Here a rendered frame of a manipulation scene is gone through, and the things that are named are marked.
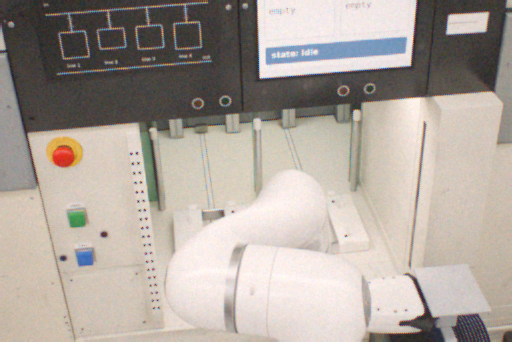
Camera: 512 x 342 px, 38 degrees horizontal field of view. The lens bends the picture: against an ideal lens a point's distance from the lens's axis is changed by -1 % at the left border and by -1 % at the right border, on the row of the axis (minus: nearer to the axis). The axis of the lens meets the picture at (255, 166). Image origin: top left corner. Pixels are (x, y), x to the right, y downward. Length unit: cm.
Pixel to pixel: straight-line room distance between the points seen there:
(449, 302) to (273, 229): 50
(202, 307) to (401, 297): 55
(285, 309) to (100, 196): 75
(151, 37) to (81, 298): 62
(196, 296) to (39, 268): 82
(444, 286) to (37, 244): 79
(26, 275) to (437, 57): 92
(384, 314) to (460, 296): 14
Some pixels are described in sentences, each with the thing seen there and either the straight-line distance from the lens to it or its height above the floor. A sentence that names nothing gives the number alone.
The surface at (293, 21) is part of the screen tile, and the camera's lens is 131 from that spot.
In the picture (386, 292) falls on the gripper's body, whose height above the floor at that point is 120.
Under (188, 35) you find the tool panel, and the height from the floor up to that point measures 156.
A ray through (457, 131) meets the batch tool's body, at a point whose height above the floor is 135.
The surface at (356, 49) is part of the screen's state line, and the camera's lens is 135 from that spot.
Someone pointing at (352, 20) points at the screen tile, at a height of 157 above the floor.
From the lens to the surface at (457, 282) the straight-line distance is 133.
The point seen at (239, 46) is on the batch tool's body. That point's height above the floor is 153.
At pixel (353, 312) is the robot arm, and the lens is 79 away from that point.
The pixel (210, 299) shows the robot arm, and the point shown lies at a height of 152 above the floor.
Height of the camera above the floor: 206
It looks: 33 degrees down
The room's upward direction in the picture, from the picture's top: 2 degrees counter-clockwise
